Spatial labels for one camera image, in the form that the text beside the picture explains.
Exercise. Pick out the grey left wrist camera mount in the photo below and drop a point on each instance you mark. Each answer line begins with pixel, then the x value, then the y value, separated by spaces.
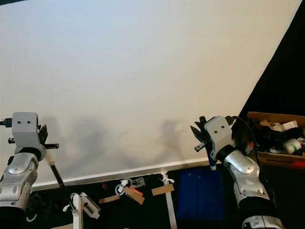
pixel 25 128

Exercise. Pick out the blue dustpan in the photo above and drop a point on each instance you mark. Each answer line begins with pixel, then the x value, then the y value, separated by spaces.
pixel 200 193

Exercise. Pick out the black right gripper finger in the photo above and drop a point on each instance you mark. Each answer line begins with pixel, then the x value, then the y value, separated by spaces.
pixel 198 131
pixel 203 121

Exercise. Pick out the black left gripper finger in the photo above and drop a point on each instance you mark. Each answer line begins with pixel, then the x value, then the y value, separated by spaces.
pixel 43 132

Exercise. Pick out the cardboard piece with red mark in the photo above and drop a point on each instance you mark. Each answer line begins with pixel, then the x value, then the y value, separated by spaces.
pixel 134 195

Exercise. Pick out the long white plastic strip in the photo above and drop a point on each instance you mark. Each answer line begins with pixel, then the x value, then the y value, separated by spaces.
pixel 170 205

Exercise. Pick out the white plastic clip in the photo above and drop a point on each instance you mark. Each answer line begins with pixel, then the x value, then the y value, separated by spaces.
pixel 121 186

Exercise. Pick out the small brown cardboard strip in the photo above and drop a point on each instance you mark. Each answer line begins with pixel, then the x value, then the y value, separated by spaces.
pixel 108 199

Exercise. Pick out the brown cardboard tag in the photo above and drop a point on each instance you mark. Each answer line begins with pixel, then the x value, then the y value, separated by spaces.
pixel 163 190

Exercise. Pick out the brown cardboard box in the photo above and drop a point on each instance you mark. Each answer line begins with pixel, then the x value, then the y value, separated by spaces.
pixel 279 162

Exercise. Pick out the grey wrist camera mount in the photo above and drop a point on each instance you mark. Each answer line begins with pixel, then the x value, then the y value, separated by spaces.
pixel 218 130
pixel 25 128

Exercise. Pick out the white green bottle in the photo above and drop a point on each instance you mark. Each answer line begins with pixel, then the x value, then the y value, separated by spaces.
pixel 293 145

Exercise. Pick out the small grey plastic part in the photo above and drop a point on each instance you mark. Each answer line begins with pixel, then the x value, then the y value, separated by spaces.
pixel 139 182

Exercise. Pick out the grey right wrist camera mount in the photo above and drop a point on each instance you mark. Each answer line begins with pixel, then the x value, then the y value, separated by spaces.
pixel 218 130

